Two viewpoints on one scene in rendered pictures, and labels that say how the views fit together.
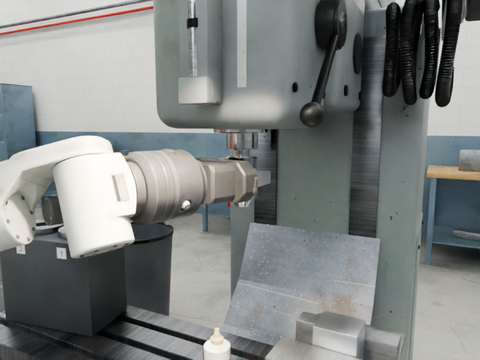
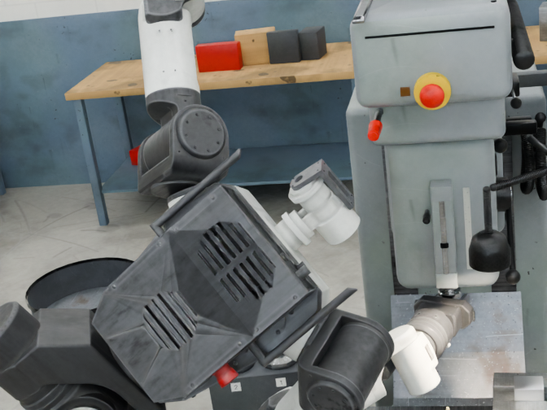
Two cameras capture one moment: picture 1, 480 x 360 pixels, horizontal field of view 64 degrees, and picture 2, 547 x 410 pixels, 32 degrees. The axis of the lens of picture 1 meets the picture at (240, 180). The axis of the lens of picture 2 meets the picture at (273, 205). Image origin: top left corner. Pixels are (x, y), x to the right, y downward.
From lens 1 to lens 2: 154 cm
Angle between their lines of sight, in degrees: 19
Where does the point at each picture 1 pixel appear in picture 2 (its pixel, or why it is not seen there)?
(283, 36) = not seen: hidden behind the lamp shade
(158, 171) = (439, 333)
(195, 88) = (448, 280)
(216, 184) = (457, 324)
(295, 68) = not seen: hidden behind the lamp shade
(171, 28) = (414, 233)
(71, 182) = (412, 359)
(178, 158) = (439, 319)
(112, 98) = not seen: outside the picture
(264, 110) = (486, 281)
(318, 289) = (473, 346)
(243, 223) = (381, 297)
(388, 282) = (531, 325)
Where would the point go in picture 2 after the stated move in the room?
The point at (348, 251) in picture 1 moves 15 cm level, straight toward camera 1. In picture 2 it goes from (495, 307) to (509, 338)
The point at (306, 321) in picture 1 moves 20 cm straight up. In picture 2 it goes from (500, 385) to (496, 303)
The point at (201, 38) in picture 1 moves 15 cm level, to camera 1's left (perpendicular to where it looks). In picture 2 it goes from (451, 253) to (377, 272)
